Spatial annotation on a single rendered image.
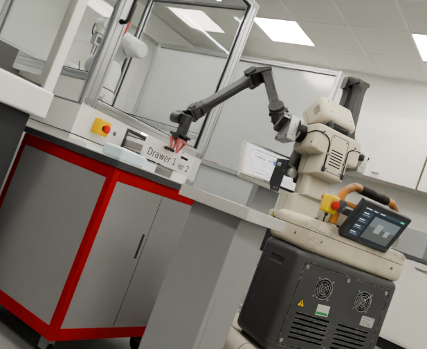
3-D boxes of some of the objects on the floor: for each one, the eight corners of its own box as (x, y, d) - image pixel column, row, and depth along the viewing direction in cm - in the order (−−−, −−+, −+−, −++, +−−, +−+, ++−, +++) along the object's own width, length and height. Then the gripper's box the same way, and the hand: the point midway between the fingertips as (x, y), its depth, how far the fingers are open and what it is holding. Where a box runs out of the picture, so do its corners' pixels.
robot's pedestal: (214, 430, 173) (290, 224, 176) (161, 449, 148) (250, 208, 151) (153, 386, 190) (223, 199, 193) (96, 396, 165) (178, 181, 168)
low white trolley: (151, 356, 221) (212, 194, 224) (39, 368, 169) (119, 159, 173) (70, 302, 253) (124, 162, 257) (-45, 298, 202) (24, 124, 205)
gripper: (173, 120, 259) (162, 148, 258) (188, 124, 253) (177, 153, 252) (180, 124, 264) (169, 151, 264) (195, 129, 259) (184, 156, 258)
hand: (174, 151), depth 258 cm, fingers open, 3 cm apart
